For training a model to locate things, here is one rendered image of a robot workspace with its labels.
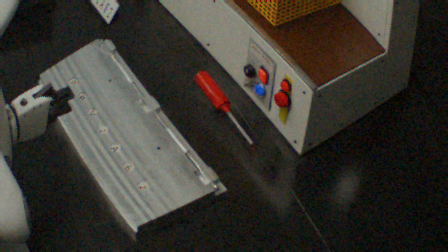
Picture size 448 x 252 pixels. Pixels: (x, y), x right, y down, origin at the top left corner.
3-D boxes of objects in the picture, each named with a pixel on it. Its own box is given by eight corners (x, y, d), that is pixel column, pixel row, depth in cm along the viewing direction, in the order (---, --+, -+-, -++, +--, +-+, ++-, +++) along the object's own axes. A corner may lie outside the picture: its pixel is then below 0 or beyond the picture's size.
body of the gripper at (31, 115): (5, 94, 187) (42, 77, 194) (1, 129, 194) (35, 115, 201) (17, 119, 184) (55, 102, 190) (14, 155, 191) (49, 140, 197)
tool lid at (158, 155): (39, 80, 224) (39, 74, 222) (103, 40, 231) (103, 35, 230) (137, 231, 203) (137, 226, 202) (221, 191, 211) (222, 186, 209)
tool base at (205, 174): (38, 87, 225) (38, 77, 223) (107, 44, 234) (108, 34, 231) (135, 238, 205) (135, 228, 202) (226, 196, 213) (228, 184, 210)
